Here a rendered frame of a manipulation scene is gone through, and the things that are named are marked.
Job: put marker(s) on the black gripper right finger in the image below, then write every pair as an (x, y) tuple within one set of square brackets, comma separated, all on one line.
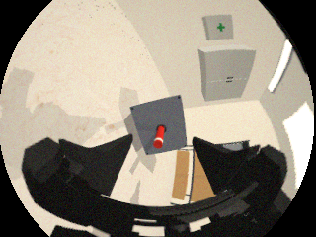
[(220, 163)]

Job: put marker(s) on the grey sloped panel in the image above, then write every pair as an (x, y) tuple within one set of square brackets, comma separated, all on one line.
[(166, 112)]

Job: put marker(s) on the red peg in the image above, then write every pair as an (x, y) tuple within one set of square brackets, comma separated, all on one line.
[(158, 141)]

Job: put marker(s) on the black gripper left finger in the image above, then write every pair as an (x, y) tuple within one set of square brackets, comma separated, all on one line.
[(102, 162)]

